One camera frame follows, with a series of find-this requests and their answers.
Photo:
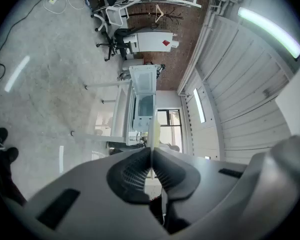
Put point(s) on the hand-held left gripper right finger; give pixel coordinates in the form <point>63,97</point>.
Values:
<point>202,184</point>

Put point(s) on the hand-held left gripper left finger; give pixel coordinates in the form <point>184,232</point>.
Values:
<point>90,196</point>

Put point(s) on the white plate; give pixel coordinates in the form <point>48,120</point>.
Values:
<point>152,134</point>

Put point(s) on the white microwave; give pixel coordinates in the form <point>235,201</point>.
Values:
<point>143,96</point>

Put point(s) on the black framed window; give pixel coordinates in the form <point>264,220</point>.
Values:
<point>170,127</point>

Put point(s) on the long ceiling light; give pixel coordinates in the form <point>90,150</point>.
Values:
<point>199,105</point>
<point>270,31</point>

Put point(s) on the person's dark red trouser leg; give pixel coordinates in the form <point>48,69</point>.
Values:
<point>5,181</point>

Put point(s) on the white table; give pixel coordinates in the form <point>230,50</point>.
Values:
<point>120,114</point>

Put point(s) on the white cabinet with red diamond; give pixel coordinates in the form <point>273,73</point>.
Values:
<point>152,42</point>

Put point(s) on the black office chair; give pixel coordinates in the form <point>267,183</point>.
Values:
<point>115,42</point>

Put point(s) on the dark coat rack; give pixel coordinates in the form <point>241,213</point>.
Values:
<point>170,15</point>

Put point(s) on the wooden clothes hanger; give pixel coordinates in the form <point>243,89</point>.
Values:
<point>159,12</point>

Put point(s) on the white office chair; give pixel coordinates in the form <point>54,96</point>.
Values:
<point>112,15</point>

